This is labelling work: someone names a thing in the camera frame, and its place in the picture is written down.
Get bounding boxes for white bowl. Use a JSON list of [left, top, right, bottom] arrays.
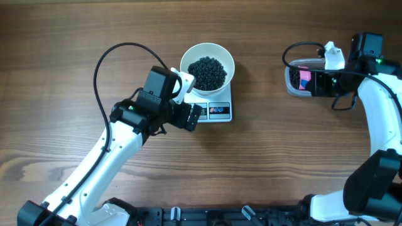
[[180, 43, 235, 87]]

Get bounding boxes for clear plastic container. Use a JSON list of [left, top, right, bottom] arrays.
[[285, 58, 325, 97]]

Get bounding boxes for pink scoop blue handle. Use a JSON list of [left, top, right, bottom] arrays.
[[298, 66, 312, 90]]

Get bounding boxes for left black cable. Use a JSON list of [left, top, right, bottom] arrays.
[[39, 42, 169, 226]]

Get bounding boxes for white digital kitchen scale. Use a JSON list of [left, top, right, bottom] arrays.
[[184, 83, 232, 123]]

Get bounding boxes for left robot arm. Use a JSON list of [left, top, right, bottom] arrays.
[[17, 66, 201, 225]]

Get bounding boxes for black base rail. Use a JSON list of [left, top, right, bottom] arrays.
[[94, 205, 356, 226]]

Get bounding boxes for black beans in bowl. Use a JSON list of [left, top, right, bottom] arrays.
[[188, 56, 227, 91]]

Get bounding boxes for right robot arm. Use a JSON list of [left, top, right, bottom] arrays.
[[285, 32, 401, 225]]

